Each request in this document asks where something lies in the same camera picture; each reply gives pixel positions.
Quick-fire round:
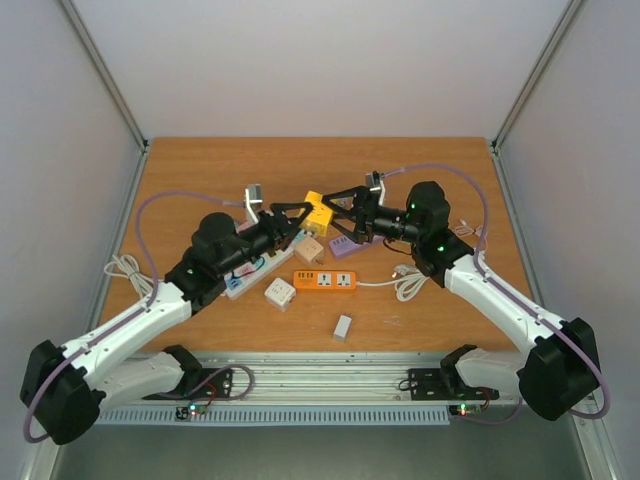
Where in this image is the grey slotted cable duct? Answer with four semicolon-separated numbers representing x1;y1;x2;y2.
96;405;450;427

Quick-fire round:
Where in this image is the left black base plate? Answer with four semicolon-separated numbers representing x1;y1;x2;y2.
144;368;234;401

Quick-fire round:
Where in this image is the long white power strip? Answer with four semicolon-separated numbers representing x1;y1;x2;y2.
223;246;294;300

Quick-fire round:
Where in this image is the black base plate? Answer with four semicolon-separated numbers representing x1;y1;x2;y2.
144;368;234;401
407;368;500;401

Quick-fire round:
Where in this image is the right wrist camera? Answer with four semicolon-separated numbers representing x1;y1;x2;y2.
365;171;386;206

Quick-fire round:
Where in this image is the purple power strip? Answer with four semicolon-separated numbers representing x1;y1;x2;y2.
328;235;383;260

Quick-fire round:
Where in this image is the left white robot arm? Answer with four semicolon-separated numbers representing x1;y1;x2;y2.
20;202;312;445

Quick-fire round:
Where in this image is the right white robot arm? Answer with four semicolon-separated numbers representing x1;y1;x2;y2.
322;181;608;421

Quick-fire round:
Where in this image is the left circuit board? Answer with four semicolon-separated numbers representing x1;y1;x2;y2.
175;404;207;421

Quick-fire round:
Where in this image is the yellow cube socket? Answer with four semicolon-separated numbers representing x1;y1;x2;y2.
301;191;334;237

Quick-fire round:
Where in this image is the right circuit board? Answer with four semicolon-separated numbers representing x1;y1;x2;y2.
449;403;485;417

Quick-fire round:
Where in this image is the pink cube socket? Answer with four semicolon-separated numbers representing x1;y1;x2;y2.
236;222;251;234

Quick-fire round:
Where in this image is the white cube socket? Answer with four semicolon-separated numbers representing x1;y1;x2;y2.
264;278;296;312

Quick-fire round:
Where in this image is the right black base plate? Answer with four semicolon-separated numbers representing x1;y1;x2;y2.
407;368;500;401

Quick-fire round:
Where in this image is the orange strip white cord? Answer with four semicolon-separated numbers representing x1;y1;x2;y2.
355;264;431;303

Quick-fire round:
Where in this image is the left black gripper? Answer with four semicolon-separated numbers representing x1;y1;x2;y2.
218;203;312;276

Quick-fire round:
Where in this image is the orange power strip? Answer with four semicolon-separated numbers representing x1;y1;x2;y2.
293;270;357;292

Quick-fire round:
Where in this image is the white wall charger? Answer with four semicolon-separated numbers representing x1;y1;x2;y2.
333;315;352;343

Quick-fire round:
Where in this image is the circuit board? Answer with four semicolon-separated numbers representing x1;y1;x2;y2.
449;403;485;417
175;404;207;421

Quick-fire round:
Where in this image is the aluminium rail frame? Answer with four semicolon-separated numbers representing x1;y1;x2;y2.
44;352;596;406

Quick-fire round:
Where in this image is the beige cube socket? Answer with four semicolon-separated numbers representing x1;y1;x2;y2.
294;236;324;267

